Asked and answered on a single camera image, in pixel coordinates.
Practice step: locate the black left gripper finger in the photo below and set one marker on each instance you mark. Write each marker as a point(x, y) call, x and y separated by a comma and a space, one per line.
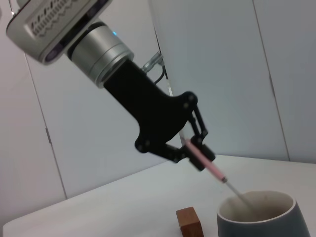
point(206, 149)
point(179, 155)

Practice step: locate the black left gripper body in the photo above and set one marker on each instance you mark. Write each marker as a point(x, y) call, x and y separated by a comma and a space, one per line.
point(153, 113)

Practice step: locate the dark grey ceramic cup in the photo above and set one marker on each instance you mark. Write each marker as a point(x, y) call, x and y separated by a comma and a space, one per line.
point(247, 227)

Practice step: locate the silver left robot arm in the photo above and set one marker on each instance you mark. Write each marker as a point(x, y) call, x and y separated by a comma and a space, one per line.
point(103, 49)

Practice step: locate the plain brown wooden block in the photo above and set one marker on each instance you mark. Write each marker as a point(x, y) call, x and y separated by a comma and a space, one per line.
point(190, 222)

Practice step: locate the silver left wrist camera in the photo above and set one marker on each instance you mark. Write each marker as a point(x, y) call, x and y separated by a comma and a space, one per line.
point(37, 24)

